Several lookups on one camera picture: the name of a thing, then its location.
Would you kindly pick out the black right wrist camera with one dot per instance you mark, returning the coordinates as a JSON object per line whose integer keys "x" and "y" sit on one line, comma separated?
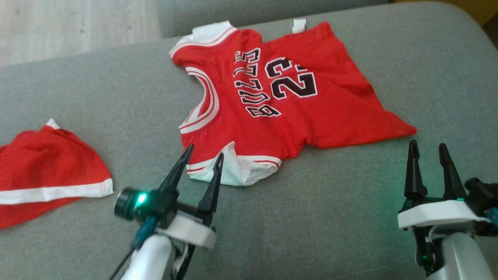
{"x": 480, "y": 194}

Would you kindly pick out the grey fabric ottoman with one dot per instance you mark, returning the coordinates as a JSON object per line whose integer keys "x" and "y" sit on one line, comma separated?
{"x": 311, "y": 217}

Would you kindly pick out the red shorts white side band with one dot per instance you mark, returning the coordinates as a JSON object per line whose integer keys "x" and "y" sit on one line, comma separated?
{"x": 46, "y": 163}

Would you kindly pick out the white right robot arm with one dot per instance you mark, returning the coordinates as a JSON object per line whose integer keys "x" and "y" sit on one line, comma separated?
{"x": 463, "y": 256}

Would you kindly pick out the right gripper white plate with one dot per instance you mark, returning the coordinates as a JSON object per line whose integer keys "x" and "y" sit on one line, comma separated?
{"x": 435, "y": 216}

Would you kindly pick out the red basketball jersey white sleeves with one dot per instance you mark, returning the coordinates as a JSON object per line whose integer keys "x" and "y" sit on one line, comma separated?
{"x": 330, "y": 116}

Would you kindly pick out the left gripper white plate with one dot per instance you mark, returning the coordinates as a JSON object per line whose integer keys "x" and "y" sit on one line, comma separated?
{"x": 190, "y": 231}

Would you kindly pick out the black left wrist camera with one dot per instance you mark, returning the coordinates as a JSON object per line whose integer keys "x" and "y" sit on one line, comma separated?
{"x": 130, "y": 202}

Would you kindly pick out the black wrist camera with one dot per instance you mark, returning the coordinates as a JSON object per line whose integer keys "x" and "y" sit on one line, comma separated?
{"x": 130, "y": 202}
{"x": 480, "y": 194}

